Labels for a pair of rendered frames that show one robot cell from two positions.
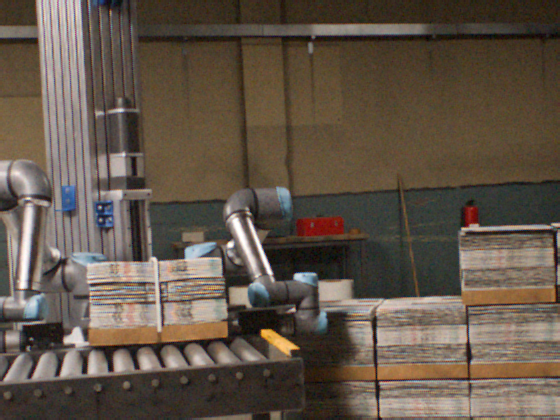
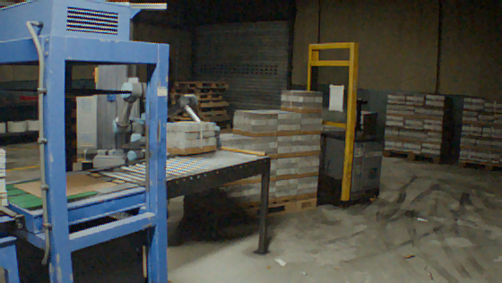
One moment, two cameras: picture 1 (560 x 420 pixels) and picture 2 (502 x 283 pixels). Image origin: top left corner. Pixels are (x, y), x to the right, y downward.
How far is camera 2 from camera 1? 2.54 m
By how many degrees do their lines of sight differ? 43
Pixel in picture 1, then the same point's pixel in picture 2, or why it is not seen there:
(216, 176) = not seen: outside the picture
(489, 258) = (261, 122)
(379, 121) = not seen: hidden behind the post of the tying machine
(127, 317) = (194, 143)
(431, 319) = (244, 141)
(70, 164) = (113, 81)
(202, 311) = (211, 141)
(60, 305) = (100, 138)
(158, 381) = (246, 165)
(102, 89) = not seen: hidden behind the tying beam
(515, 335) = (265, 146)
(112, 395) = (238, 170)
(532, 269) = (272, 125)
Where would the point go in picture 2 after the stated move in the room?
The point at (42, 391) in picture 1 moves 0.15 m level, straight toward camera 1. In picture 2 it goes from (224, 170) to (243, 173)
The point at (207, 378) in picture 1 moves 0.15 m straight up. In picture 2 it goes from (255, 163) to (255, 143)
